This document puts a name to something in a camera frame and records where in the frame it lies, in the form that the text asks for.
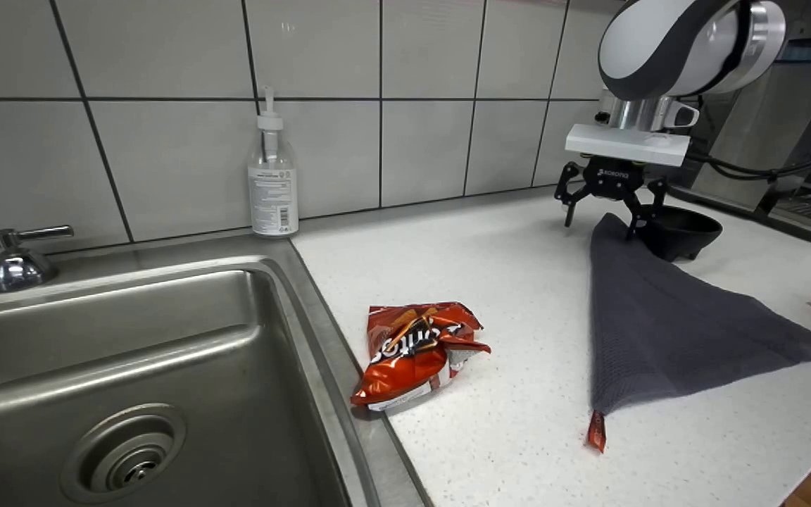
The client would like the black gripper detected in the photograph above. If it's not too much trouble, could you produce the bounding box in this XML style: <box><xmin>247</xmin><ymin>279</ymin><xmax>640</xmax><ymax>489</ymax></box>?
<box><xmin>553</xmin><ymin>154</ymin><xmax>672</xmax><ymax>240</ymax></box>

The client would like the grey waffle towel red tag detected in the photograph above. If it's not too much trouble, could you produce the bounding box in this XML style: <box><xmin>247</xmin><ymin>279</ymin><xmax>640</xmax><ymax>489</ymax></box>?
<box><xmin>582</xmin><ymin>211</ymin><xmax>811</xmax><ymax>455</ymax></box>

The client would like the black bowl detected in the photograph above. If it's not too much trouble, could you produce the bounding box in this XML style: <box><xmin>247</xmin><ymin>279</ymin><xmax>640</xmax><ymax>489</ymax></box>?
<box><xmin>640</xmin><ymin>206</ymin><xmax>727</xmax><ymax>265</ymax></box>

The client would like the red chips bag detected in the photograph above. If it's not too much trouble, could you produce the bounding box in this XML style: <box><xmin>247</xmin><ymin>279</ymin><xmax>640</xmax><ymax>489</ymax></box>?
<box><xmin>346</xmin><ymin>299</ymin><xmax>495</xmax><ymax>416</ymax></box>

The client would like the clear soap pump bottle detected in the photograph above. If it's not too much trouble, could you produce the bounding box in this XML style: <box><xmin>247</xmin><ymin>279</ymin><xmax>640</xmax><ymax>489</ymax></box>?
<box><xmin>244</xmin><ymin>90</ymin><xmax>302</xmax><ymax>240</ymax></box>

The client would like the stainless steel sink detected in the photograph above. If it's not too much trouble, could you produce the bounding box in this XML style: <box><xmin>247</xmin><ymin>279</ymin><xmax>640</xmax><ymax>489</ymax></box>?
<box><xmin>0</xmin><ymin>233</ymin><xmax>436</xmax><ymax>507</ymax></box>

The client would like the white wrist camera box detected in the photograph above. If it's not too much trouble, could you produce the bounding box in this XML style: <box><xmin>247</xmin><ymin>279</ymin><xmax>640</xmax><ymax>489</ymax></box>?
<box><xmin>564</xmin><ymin>121</ymin><xmax>696</xmax><ymax>172</ymax></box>

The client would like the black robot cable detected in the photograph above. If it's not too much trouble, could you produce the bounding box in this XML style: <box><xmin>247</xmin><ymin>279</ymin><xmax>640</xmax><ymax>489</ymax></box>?
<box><xmin>692</xmin><ymin>138</ymin><xmax>809</xmax><ymax>185</ymax></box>

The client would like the chrome faucet handle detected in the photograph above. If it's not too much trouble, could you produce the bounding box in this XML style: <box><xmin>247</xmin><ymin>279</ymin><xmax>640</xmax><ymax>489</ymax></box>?
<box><xmin>0</xmin><ymin>223</ymin><xmax>77</xmax><ymax>292</ymax></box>

